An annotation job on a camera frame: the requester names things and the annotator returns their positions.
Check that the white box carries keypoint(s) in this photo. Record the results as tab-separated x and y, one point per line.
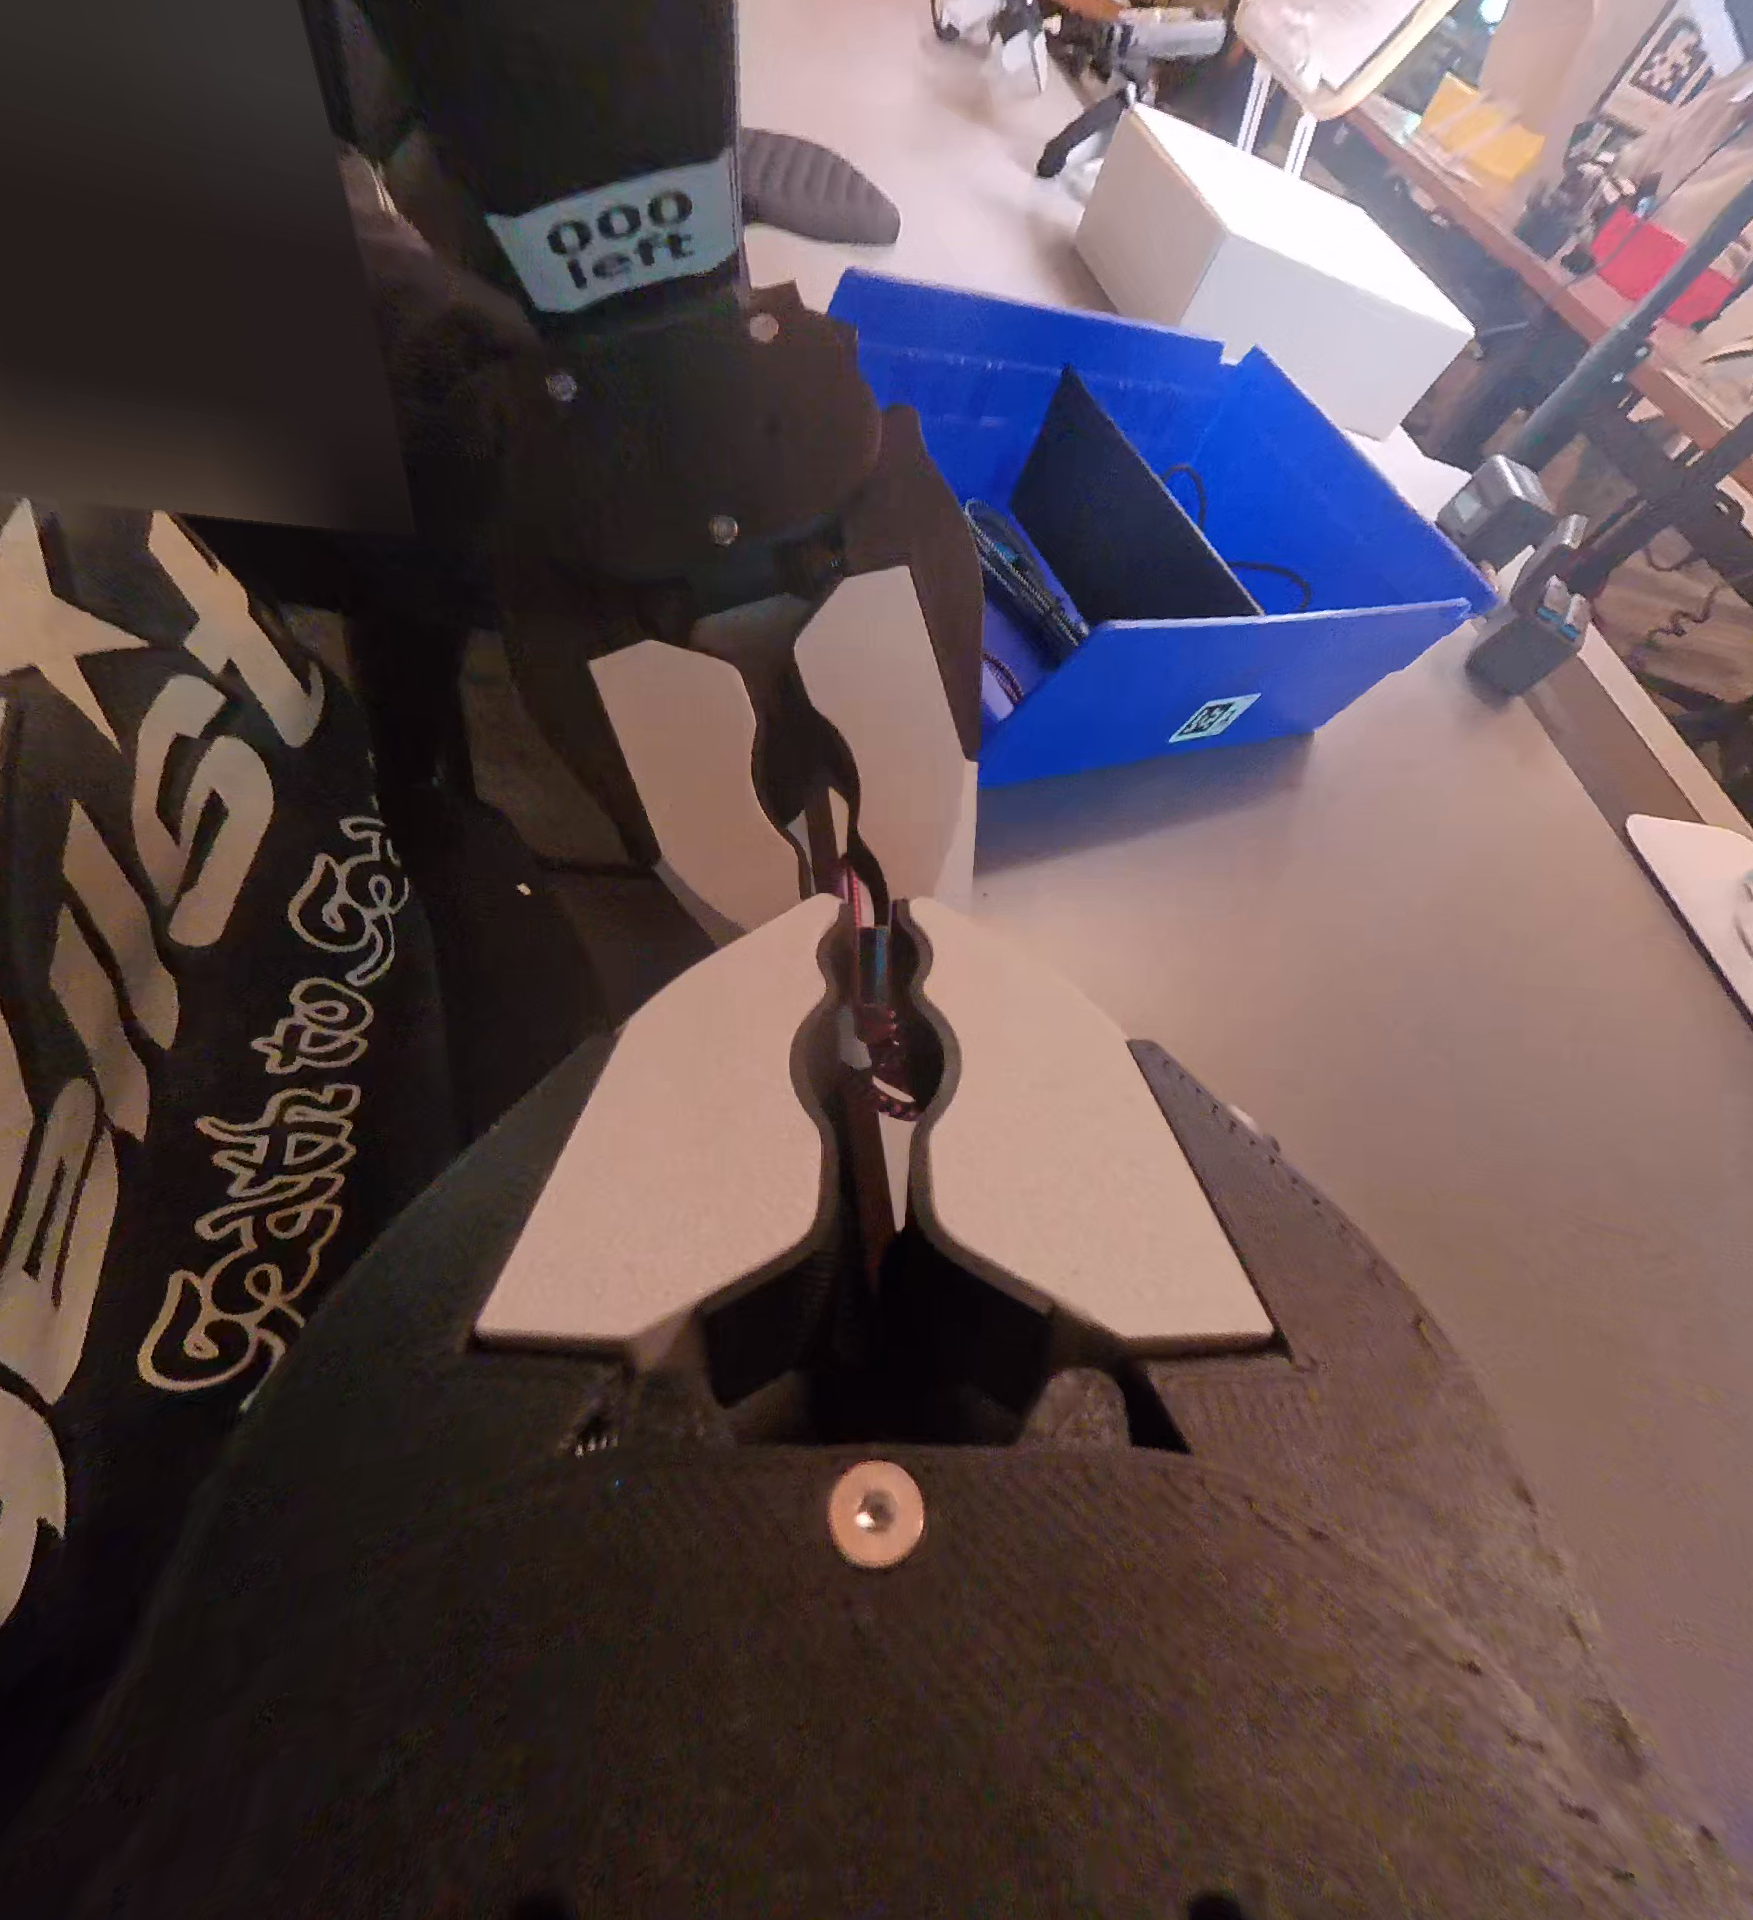
1265	271

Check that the black tripod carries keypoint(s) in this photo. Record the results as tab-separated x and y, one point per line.
1573	386

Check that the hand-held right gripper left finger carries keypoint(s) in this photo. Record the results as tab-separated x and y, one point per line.
666	1171

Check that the black bin divider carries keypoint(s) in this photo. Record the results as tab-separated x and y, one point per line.
1116	511

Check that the red box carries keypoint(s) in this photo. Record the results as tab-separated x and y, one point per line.
1654	262

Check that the office chair base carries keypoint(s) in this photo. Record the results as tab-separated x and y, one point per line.
1087	135

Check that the blue plastic bin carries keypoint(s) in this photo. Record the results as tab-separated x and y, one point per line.
1191	674

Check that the black star printed shirt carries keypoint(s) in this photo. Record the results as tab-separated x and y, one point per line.
141	901

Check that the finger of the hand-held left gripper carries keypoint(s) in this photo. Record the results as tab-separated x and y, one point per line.
906	721
681	765

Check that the black chair seat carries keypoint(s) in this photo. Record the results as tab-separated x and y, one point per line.
816	189

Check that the yellow bin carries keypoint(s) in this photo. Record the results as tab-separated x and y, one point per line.
1483	129

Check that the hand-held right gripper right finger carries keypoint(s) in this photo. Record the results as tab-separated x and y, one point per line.
1087	1171

